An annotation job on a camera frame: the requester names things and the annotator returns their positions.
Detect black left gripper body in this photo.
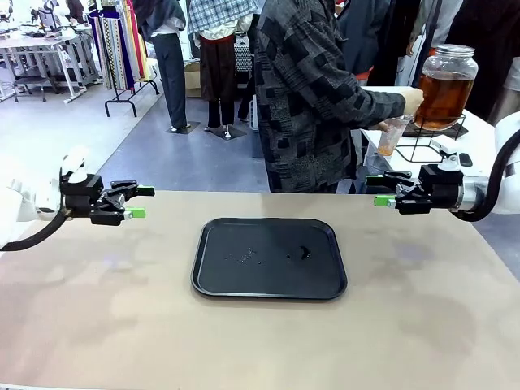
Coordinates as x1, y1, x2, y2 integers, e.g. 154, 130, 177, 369
60, 173, 105, 219

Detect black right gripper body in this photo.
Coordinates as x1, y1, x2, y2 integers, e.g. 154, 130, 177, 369
418, 164, 465, 213

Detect tall clear iced cup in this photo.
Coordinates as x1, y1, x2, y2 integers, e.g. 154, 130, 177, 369
376, 115, 414, 158

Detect glass tea dispenser jar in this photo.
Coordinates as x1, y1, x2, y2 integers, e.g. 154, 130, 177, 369
413, 43, 479, 132

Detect person's right forearm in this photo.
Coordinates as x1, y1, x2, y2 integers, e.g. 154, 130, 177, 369
353, 89, 407, 131

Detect person's right hand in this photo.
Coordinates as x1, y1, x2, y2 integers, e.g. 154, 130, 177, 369
400, 87, 426, 117

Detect person in patterned dark shirt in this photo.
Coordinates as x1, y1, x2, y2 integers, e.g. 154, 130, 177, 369
253, 0, 407, 194

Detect mannequin in dark trousers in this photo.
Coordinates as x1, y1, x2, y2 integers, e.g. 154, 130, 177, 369
133, 0, 201, 134

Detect brown cardboard box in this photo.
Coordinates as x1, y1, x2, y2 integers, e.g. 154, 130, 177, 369
184, 60, 203, 98

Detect bystander in dark coat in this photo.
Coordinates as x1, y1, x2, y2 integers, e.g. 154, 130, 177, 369
336, 0, 392, 87

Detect colourful hanging fabrics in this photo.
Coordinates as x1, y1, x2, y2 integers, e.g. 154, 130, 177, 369
88, 0, 150, 91

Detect mannequin in plaid top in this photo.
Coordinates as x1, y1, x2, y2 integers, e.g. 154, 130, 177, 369
187, 0, 261, 141

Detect white metal workbench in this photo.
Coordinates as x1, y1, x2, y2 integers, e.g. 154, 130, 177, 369
0, 24, 101, 102

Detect black plastic serving tray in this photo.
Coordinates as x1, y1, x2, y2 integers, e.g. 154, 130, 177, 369
190, 217, 349, 301

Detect bystander in black clothes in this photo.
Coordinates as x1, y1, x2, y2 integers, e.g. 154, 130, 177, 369
444, 0, 520, 123

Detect bystander in grey jacket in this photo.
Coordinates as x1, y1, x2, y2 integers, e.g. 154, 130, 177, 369
408, 0, 464, 58

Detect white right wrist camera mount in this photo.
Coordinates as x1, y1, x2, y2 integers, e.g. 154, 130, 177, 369
430, 137, 462, 172

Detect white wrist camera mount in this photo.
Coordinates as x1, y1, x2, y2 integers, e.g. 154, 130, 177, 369
430, 137, 462, 172
60, 145, 89, 184

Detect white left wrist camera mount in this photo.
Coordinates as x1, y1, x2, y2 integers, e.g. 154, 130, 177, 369
60, 145, 89, 184

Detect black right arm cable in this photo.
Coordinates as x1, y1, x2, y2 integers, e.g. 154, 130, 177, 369
448, 128, 520, 223

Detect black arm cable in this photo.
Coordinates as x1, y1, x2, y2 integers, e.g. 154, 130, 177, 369
0, 209, 70, 252
448, 128, 520, 223

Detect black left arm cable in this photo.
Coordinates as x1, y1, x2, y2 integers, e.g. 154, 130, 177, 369
0, 209, 70, 252

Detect black clothes rack frame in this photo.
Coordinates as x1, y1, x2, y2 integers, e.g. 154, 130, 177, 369
104, 79, 160, 118

